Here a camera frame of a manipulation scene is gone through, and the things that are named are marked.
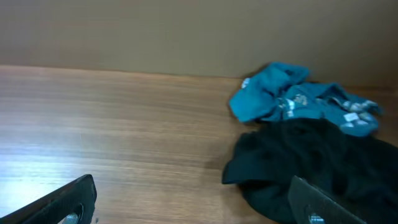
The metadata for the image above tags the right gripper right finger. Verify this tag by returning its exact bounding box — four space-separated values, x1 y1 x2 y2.
288 176 366 224

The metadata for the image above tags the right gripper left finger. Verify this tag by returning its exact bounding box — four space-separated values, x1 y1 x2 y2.
1 174 97 224

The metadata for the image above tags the black mesh garment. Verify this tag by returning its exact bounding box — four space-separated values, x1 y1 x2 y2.
222 119 397 223

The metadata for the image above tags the blue patterned garment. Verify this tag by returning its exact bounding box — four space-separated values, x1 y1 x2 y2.
229 62 381 137

